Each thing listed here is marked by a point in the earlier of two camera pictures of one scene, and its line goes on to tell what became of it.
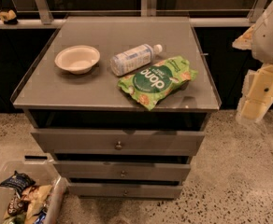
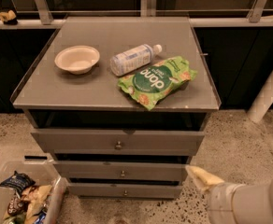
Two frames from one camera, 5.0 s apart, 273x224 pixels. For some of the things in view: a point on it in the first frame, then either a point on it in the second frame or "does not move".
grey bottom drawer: x=124 y=191 does not move
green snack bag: x=158 y=81 does not move
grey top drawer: x=120 y=141 does not move
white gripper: x=269 y=37 to x=220 y=197
